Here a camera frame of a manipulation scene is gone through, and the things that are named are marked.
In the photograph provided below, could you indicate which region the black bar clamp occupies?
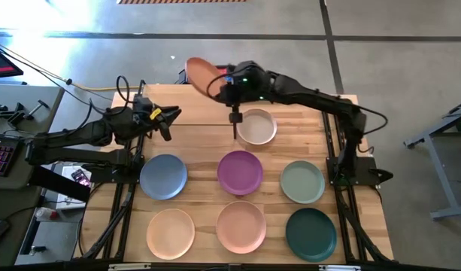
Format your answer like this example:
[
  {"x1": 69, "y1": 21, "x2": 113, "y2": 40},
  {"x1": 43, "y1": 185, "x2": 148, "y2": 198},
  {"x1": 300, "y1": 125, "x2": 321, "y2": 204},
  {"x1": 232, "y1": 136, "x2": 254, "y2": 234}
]
[{"x1": 0, "y1": 99, "x2": 50, "y2": 127}]

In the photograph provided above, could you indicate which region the pink plate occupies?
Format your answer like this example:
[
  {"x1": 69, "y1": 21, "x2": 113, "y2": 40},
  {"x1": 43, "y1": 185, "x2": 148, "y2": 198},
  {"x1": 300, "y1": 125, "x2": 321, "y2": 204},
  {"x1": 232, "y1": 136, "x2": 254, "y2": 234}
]
[{"x1": 215, "y1": 200, "x2": 267, "y2": 254}]

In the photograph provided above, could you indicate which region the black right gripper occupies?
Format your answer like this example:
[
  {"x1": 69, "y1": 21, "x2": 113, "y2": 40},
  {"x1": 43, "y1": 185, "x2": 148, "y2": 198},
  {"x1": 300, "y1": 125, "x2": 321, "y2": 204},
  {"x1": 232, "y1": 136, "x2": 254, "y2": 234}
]
[{"x1": 217, "y1": 60, "x2": 271, "y2": 125}]

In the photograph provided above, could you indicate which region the black computer monitor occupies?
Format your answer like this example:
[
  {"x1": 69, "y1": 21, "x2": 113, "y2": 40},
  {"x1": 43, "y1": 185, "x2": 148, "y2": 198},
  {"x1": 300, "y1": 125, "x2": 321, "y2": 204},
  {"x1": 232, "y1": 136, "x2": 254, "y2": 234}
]
[{"x1": 0, "y1": 44, "x2": 24, "y2": 79}]

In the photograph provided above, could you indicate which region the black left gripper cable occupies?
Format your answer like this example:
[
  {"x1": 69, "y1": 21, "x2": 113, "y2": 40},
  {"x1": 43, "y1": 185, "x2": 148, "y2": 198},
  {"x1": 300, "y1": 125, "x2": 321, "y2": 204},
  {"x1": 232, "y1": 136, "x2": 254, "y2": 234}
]
[{"x1": 115, "y1": 75, "x2": 141, "y2": 114}]

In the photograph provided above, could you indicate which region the sage green plate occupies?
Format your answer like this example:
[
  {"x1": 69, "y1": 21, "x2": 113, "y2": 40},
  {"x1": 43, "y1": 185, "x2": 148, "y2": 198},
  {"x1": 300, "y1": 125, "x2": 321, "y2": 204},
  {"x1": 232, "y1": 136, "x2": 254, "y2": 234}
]
[{"x1": 280, "y1": 160, "x2": 326, "y2": 205}]

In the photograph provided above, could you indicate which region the white box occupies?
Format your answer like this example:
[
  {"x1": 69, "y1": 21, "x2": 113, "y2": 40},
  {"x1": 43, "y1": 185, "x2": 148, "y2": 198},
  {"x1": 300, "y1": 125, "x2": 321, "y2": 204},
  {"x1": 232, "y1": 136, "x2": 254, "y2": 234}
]
[{"x1": 56, "y1": 165, "x2": 93, "y2": 210}]

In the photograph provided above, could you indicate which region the black aluminium rig frame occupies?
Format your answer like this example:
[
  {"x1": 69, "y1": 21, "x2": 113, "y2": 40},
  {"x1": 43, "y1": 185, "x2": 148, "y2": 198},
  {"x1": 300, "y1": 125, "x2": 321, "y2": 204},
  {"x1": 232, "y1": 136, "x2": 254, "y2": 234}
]
[{"x1": 74, "y1": 81, "x2": 399, "y2": 271}]

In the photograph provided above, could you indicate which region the white metal bracket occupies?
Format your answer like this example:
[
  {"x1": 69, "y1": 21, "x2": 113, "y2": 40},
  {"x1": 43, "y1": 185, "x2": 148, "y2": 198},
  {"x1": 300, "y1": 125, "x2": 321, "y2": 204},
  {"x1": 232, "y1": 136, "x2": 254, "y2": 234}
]
[
  {"x1": 319, "y1": 264, "x2": 362, "y2": 271},
  {"x1": 108, "y1": 263, "x2": 152, "y2": 271}
]

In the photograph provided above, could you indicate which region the blue plate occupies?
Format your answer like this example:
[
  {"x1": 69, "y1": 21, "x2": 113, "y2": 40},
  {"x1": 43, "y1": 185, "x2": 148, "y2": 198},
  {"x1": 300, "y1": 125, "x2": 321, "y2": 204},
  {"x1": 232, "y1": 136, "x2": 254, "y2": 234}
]
[{"x1": 139, "y1": 154, "x2": 188, "y2": 201}]

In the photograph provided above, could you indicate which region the grey metal table stand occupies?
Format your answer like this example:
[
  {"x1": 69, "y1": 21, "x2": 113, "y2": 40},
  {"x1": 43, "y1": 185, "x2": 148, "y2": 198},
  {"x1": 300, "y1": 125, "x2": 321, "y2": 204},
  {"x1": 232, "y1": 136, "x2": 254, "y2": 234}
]
[{"x1": 402, "y1": 98, "x2": 461, "y2": 221}]

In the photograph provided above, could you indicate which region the purple plate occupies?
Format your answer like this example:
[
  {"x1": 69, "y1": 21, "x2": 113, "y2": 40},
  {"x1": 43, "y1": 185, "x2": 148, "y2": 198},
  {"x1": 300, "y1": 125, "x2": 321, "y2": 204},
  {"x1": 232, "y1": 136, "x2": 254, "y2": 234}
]
[{"x1": 217, "y1": 150, "x2": 264, "y2": 196}]

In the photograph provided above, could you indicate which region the grey desk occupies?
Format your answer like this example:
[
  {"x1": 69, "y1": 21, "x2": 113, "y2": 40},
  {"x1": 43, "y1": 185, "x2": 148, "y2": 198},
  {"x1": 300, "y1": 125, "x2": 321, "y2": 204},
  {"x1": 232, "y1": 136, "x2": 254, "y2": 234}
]
[{"x1": 0, "y1": 84, "x2": 65, "y2": 227}]

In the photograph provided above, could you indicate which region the light orange plate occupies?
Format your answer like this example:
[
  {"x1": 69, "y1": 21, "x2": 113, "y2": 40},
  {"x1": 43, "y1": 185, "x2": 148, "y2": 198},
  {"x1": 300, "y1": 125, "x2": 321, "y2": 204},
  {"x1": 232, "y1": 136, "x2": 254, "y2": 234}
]
[{"x1": 146, "y1": 208, "x2": 196, "y2": 260}]

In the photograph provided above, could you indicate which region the clear bottle red cap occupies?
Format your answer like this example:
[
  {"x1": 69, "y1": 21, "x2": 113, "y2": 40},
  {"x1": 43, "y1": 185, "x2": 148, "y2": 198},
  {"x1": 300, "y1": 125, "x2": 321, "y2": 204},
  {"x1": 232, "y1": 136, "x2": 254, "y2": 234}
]
[{"x1": 34, "y1": 206, "x2": 60, "y2": 223}]

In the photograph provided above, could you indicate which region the black flat panel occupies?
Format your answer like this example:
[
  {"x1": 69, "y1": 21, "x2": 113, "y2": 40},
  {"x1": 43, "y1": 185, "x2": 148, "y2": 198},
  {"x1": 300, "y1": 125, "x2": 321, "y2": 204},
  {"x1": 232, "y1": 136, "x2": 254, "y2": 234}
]
[{"x1": 29, "y1": 165, "x2": 91, "y2": 203}]

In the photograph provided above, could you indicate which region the thin black floor cable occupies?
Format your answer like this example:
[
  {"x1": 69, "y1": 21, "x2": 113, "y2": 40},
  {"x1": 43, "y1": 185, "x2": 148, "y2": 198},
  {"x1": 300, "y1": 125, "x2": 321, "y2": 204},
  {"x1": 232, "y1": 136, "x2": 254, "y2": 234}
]
[{"x1": 0, "y1": 44, "x2": 111, "y2": 113}]

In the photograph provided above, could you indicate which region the dark green plate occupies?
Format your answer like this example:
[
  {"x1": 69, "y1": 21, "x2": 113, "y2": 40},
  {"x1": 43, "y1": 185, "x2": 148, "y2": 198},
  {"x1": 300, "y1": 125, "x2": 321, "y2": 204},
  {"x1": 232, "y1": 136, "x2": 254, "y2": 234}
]
[{"x1": 285, "y1": 207, "x2": 338, "y2": 263}]

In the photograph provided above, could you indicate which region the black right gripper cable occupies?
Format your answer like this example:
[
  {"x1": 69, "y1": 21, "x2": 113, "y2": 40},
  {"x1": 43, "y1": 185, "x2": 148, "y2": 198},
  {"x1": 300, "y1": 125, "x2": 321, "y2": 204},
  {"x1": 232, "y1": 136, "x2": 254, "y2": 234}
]
[{"x1": 206, "y1": 69, "x2": 235, "y2": 101}]

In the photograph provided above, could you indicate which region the black keyboard red backlight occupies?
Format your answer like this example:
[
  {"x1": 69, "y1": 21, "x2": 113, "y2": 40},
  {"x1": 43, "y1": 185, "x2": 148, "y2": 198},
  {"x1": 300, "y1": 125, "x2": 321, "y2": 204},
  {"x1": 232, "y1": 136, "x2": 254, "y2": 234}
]
[{"x1": 0, "y1": 137, "x2": 20, "y2": 177}]

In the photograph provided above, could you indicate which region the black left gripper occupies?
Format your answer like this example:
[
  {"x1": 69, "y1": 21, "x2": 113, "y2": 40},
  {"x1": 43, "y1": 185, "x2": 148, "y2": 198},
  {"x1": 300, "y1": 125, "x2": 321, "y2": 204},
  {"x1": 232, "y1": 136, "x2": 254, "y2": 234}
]
[{"x1": 132, "y1": 93, "x2": 183, "y2": 143}]

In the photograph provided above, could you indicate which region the yellow cable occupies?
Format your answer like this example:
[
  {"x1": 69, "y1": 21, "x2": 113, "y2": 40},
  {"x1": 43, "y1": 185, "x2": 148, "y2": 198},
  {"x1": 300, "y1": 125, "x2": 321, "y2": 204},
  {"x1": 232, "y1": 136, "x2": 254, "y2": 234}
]
[{"x1": 0, "y1": 37, "x2": 141, "y2": 92}]

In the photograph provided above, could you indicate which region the beige plate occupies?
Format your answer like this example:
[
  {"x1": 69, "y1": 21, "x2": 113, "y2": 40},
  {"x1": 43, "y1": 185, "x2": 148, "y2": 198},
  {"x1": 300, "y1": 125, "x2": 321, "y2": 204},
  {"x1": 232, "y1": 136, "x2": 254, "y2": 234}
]
[{"x1": 236, "y1": 108, "x2": 278, "y2": 146}]

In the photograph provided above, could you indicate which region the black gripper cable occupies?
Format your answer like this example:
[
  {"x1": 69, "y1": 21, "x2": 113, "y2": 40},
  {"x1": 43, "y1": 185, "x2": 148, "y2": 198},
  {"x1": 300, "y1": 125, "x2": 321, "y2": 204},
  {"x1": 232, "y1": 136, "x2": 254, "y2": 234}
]
[
  {"x1": 206, "y1": 69, "x2": 235, "y2": 101},
  {"x1": 115, "y1": 75, "x2": 141, "y2": 114}
]

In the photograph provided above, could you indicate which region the black smartphone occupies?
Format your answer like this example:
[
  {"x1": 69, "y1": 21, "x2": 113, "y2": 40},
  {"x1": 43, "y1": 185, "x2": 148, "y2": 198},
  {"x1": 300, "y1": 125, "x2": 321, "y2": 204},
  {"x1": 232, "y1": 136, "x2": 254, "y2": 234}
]
[{"x1": 71, "y1": 168, "x2": 92, "y2": 188}]

